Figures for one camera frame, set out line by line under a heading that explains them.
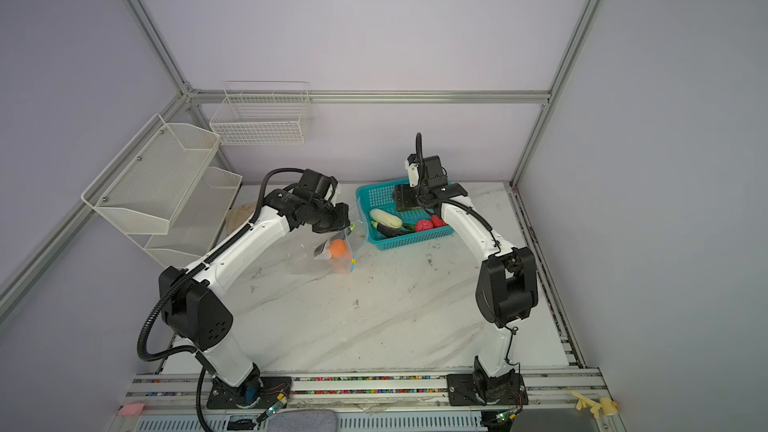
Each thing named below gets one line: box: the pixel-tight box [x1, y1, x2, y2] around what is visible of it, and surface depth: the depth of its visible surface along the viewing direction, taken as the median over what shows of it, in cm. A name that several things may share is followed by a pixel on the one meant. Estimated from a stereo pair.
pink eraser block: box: [119, 403, 145, 416], surface depth 72 cm
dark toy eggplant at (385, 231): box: [376, 223, 415, 238], surface depth 106 cm
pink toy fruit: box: [415, 219, 433, 232], surface depth 103 cm
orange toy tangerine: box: [330, 238, 347, 258], surface depth 94 cm
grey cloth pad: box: [266, 410, 338, 432], surface depth 69 cm
